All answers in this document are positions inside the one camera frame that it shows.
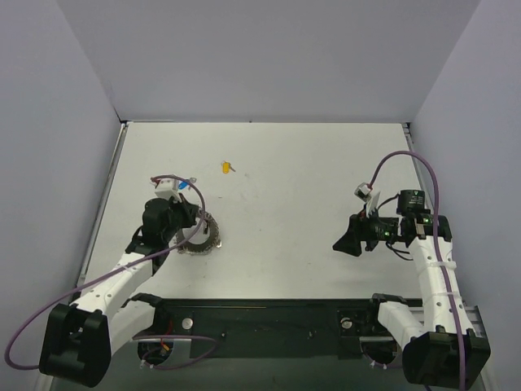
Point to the yellow tag key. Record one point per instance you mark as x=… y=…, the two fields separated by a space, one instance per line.
x=227 y=167

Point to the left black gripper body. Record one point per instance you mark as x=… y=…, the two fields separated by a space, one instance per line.
x=186 y=213

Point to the large metal keyring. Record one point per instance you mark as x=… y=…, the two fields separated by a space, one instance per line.
x=205 y=239

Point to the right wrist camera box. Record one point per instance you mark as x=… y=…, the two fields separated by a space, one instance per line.
x=370 y=196

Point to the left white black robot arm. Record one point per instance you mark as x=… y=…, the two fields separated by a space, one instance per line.
x=78 y=343

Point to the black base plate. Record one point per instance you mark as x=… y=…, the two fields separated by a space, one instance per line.
x=267 y=328

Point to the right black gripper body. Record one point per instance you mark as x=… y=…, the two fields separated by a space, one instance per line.
x=362 y=231

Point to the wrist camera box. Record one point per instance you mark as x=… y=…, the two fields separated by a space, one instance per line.
x=167 y=188
x=370 y=196

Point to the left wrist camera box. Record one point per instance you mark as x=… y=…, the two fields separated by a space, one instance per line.
x=167 y=188

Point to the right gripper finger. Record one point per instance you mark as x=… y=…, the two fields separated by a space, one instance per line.
x=355 y=227
x=349 y=244

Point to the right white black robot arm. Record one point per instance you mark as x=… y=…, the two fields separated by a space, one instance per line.
x=443 y=349

